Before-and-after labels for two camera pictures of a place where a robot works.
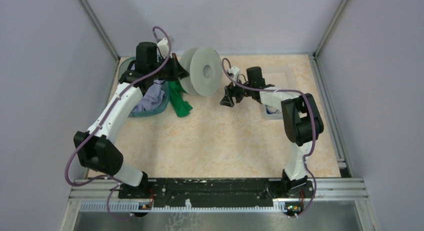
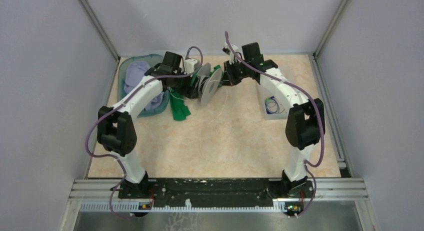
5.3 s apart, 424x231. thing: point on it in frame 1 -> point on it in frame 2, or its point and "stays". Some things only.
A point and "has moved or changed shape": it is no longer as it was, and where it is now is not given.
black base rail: (212, 193) stays
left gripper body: (169, 72) -> (182, 85)
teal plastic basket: (124, 66) stays
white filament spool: (204, 66) has moved or changed shape
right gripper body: (239, 92) -> (236, 72)
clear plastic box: (271, 108) stays
